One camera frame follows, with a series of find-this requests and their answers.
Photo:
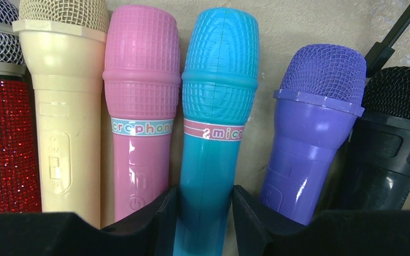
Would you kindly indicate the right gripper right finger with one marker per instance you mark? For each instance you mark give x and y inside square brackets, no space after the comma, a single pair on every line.
[262,231]

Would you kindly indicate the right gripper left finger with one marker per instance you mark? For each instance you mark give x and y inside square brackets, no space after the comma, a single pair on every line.
[149,231]

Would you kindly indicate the purple microphone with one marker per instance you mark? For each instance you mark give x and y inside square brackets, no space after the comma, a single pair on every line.
[317,104]

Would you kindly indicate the red glitter microphone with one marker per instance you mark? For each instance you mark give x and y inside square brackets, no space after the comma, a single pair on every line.
[19,179]

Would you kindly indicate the pink microphone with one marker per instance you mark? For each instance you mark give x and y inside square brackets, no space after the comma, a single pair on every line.
[142,80]

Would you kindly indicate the black orange-tipped microphone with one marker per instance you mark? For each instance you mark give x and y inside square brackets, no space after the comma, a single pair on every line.
[376,174]

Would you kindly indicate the teal microphone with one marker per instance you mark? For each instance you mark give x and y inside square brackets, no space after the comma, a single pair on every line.
[219,86]

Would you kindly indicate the cream microphone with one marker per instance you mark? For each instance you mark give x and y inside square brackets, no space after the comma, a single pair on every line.
[63,44]

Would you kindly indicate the tripod shock mount stand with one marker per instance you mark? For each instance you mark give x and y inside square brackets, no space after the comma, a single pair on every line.
[380,52]

